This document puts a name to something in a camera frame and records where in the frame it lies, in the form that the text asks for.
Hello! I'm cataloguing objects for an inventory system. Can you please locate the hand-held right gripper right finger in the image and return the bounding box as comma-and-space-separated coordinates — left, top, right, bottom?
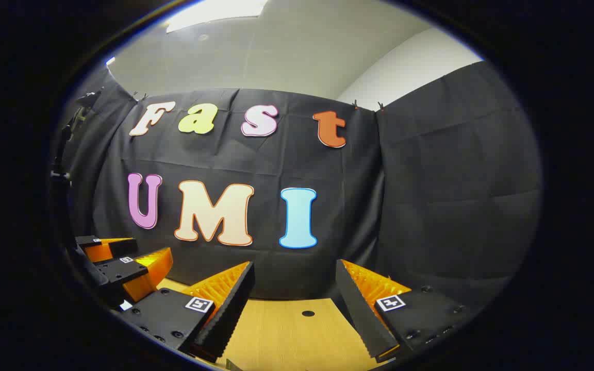
335, 259, 483, 364

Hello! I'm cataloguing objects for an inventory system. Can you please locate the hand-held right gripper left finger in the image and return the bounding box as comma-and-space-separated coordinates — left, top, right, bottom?
113, 261, 256, 363

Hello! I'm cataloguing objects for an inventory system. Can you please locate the black stand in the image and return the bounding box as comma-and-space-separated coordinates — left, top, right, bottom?
49, 89, 104, 186

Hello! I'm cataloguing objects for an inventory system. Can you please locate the ceiling light panel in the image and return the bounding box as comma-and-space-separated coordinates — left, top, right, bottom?
166, 0, 269, 32

